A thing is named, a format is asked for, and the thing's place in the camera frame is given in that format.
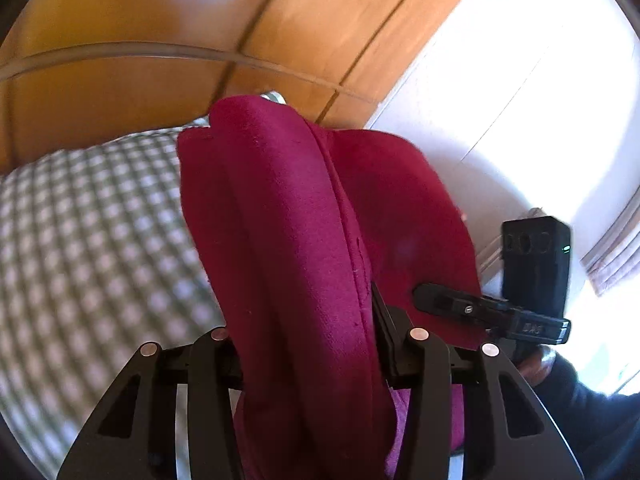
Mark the light striped curtain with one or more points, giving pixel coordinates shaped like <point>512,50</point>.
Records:
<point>615,255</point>

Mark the wooden wardrobe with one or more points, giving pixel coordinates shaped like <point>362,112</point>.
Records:
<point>150,25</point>

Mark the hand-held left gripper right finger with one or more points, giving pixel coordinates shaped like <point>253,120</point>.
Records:
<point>390,340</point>

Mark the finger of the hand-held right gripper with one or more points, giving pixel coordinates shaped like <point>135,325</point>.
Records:
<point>450,302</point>

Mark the person's right hand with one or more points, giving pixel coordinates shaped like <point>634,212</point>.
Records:
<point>537,367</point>

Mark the person's right forearm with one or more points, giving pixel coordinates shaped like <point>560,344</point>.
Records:
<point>590,420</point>

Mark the red sweater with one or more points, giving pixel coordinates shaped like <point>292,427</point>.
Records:
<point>290,235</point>

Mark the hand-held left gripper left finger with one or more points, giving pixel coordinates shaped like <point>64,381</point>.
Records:
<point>220,360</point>

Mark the green checked bed sheet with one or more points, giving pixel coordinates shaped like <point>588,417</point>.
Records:
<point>100,235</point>

